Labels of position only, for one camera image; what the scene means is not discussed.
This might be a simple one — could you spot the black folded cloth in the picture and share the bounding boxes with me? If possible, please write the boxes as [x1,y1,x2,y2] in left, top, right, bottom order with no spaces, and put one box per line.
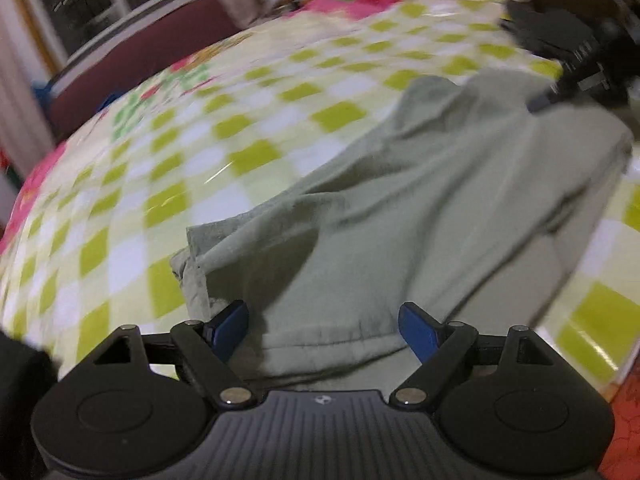
[0,331,58,480]

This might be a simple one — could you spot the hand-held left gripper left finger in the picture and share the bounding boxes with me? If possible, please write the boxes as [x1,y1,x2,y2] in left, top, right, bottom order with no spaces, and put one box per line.
[94,300,259,407]

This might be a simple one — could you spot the grey-green pants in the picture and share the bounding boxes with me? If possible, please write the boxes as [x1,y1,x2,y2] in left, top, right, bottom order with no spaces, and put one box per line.
[170,71,636,391]

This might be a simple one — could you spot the barred window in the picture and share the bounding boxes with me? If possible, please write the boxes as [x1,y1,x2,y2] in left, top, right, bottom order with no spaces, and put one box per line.
[27,0,213,68]

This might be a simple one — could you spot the red patterned cloth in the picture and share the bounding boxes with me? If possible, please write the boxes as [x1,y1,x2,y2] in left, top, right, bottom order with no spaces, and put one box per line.
[597,372,640,480]

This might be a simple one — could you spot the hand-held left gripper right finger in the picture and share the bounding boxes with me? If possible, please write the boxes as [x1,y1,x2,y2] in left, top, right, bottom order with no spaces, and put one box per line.
[390,302,552,407]

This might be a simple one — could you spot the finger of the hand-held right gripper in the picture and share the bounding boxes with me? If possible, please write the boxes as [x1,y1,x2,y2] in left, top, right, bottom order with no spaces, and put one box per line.
[527,77,582,114]

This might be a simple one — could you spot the checked printed bed sheet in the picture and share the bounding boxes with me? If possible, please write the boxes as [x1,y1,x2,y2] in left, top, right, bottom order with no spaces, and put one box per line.
[0,0,640,396]

